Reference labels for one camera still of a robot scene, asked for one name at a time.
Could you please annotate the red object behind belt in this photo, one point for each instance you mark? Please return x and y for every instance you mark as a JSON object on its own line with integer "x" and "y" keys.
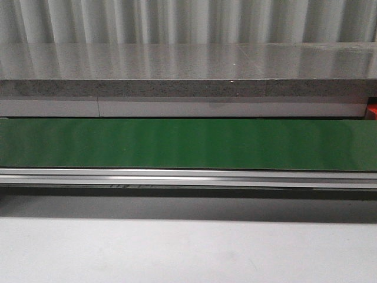
{"x": 371, "y": 112}

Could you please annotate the aluminium conveyor frame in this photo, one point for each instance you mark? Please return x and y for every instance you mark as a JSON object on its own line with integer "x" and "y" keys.
{"x": 179, "y": 183}

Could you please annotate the green conveyor belt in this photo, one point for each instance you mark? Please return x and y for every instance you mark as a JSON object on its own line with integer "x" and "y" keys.
{"x": 279, "y": 144}

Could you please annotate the grey stone counter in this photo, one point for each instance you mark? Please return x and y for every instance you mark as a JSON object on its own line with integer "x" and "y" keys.
{"x": 308, "y": 80}

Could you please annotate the white curtain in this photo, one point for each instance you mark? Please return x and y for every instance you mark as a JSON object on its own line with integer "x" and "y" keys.
{"x": 195, "y": 22}

